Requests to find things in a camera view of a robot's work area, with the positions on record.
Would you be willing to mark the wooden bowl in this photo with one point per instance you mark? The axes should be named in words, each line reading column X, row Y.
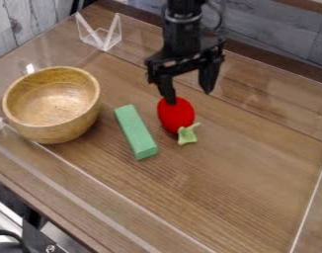
column 53, row 105

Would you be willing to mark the green rectangular block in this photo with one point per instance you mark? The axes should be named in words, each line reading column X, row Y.
column 136, row 131

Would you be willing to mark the black metal table frame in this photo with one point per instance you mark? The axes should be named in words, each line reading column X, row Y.
column 33, row 241

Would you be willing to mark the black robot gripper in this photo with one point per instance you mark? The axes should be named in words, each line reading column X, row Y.
column 189, row 50

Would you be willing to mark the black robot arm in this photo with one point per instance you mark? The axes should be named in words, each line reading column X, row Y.
column 185, row 9

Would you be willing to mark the red plush fruit green leaf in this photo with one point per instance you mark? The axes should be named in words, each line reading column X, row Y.
column 178, row 120

